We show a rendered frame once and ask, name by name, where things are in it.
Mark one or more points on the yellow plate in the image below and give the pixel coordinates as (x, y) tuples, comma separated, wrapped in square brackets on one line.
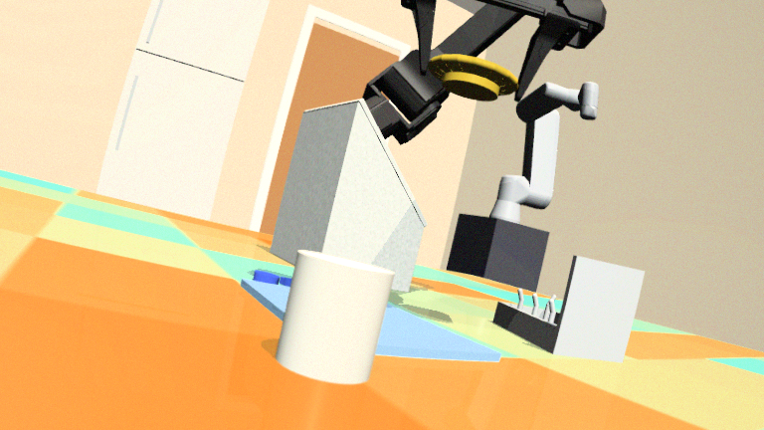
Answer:
[(473, 78)]

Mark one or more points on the light blue mat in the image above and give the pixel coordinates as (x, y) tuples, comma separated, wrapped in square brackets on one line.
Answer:
[(402, 334)]

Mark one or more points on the white cylinder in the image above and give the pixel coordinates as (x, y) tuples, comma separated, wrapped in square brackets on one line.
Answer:
[(334, 314)]

